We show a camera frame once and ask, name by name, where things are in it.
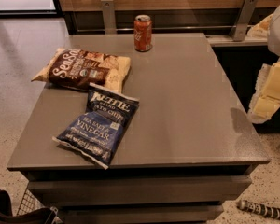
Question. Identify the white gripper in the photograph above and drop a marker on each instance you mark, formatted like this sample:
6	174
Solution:
267	90

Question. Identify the red coke can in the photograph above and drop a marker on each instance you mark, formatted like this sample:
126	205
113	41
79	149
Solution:
142	33

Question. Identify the blue Kettle chip bag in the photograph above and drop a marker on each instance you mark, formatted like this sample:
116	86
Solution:
96	133

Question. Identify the brown Sensible chip bag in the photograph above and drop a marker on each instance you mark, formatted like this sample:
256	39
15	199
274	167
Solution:
77	68

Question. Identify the grey drawer cabinet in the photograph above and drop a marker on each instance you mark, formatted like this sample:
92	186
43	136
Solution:
189	147

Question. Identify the patterned cylinder on floor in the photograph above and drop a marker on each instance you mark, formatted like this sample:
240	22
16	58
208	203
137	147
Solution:
259	209

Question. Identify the dark brown chair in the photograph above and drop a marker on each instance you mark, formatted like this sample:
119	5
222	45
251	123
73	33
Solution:
40	216

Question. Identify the right metal bracket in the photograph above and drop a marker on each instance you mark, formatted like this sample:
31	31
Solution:
238	30

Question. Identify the metal bracket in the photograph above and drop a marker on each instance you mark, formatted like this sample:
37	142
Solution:
238	30
109	17

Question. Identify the left metal bracket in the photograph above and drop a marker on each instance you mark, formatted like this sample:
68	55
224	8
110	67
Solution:
109	17

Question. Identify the wire basket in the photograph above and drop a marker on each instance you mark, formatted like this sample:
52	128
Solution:
30	203

